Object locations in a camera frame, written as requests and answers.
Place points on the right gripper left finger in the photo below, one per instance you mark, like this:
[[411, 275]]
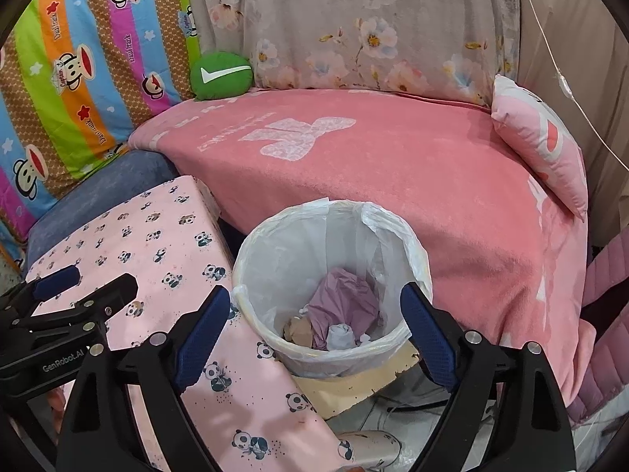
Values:
[[100, 431]]

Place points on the purple drawstring pouch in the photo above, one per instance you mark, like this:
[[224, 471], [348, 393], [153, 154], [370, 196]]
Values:
[[342, 298]]

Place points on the cardboard piece under bin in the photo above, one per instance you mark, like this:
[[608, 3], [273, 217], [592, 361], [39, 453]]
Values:
[[333, 396]]

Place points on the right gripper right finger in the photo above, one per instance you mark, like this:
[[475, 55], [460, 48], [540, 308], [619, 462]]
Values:
[[531, 429]]

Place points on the white-lined trash bin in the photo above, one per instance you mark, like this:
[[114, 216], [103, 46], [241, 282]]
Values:
[[283, 260]]

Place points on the blue velvet cushion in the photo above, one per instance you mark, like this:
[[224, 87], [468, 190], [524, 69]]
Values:
[[127, 176]]

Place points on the pink patterned pillow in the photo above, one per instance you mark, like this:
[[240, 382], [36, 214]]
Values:
[[537, 134]]

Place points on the person's left hand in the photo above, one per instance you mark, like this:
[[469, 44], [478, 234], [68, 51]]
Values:
[[57, 401]]

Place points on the light blue small sock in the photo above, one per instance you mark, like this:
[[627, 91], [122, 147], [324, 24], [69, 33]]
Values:
[[340, 337]]

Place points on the grey floral sheet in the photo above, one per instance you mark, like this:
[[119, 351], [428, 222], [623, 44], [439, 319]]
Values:
[[443, 49]]

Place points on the pink panda print cloth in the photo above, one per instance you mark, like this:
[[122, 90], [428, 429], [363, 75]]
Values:
[[245, 406]]

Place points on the green checkmark cushion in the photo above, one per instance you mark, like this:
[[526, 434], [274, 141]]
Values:
[[220, 75]]

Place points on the pink bed blanket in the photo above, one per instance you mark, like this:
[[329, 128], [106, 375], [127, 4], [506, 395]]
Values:
[[506, 256]]

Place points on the colourful monkey print quilt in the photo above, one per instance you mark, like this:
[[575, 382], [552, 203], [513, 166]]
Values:
[[77, 78]]

